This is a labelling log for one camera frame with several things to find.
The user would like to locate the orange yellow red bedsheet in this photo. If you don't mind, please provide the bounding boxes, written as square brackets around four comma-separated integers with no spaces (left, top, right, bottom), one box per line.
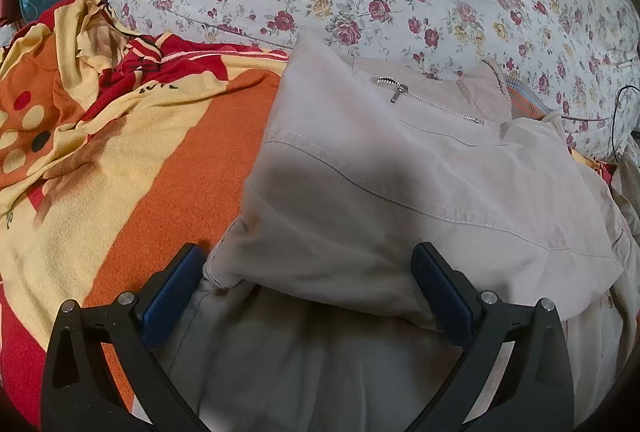
[1,0,288,426]

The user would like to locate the beige zip jacket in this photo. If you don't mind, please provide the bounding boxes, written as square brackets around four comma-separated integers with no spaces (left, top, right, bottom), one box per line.
[164,35,639,431]

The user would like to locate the black cable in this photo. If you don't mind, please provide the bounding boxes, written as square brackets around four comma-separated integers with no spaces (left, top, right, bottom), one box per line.
[610,83,640,158]

